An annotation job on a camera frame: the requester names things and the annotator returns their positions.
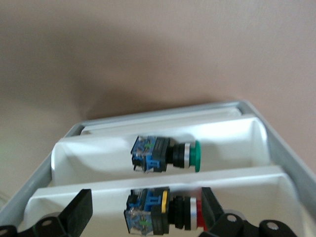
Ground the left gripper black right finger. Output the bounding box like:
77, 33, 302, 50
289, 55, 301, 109
201, 187, 257, 237

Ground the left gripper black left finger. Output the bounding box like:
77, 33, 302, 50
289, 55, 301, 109
32, 189, 93, 237

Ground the white plastic drawer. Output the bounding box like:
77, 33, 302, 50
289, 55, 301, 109
50, 116, 272, 186
23, 164, 307, 237

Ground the red push button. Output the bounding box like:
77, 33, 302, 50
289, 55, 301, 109
124, 186, 208, 236

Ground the green push button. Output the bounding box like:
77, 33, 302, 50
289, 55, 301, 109
130, 135, 202, 174

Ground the white drawer cabinet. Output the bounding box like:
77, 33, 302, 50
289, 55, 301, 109
0, 98, 316, 237

